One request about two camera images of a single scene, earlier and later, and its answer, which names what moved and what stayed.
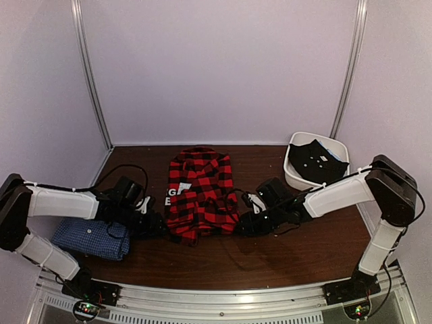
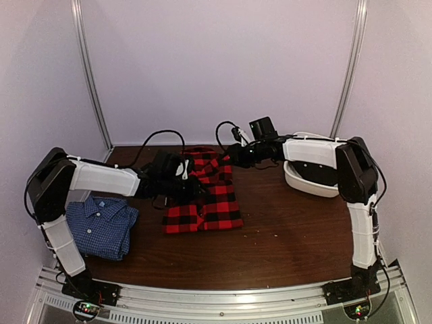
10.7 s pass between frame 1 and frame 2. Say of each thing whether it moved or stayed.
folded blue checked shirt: stayed
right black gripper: moved
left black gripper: moved
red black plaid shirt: stayed
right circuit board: stayed
